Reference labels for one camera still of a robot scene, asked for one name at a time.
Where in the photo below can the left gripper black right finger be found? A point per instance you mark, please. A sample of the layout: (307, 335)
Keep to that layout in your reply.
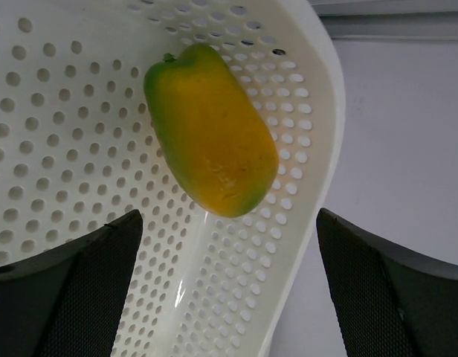
(389, 300)

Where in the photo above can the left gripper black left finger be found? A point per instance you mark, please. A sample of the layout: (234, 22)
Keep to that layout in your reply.
(67, 301)

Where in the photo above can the yellow green toy mango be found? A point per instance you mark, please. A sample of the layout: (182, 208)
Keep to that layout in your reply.
(214, 141)

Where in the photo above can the white perforated plastic basket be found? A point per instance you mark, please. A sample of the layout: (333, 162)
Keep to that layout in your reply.
(77, 150)

